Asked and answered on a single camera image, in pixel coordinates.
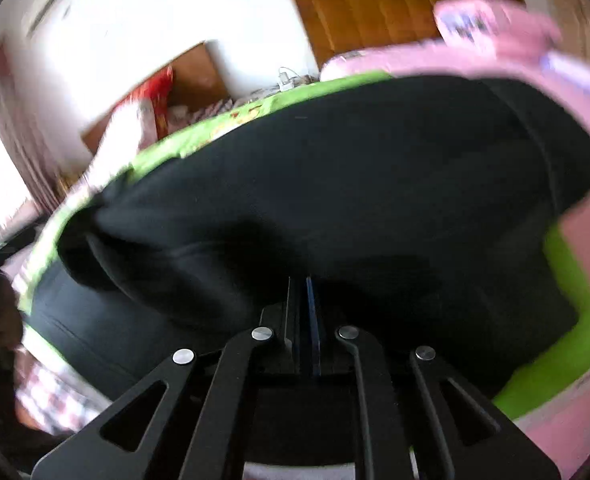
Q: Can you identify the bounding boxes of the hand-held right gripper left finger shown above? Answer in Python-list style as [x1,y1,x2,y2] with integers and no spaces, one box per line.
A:
[31,277,306,480]

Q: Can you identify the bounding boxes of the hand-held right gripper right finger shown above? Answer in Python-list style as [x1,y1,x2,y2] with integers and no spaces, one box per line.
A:
[305,277,561,480]

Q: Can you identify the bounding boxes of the black pants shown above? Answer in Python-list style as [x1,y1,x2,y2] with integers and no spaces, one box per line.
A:
[25,74,590,463]

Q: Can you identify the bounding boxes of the striped cloth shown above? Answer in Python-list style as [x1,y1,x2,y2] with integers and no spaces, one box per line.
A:
[167,95,236,131]

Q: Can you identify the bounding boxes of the green printed bed sheet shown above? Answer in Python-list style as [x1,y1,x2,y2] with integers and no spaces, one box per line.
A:
[17,71,590,421]

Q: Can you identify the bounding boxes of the checkered cloth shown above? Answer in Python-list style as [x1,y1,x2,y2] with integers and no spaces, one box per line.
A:
[12,345,110,436]

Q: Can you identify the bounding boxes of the small wooden headboard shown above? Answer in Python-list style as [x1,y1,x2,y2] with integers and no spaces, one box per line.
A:
[82,42,231,156]

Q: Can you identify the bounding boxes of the red pillow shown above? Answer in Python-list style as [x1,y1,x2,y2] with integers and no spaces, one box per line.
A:
[120,67,176,141]

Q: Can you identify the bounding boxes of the large wooden headboard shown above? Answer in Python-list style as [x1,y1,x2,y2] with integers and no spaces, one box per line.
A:
[286,0,526,78]

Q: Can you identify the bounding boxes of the patterned curtain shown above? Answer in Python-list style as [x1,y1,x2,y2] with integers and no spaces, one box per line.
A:
[0,42,60,221]

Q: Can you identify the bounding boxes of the pink printed pillow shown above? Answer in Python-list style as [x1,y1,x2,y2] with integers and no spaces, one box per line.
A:
[432,0,563,63]

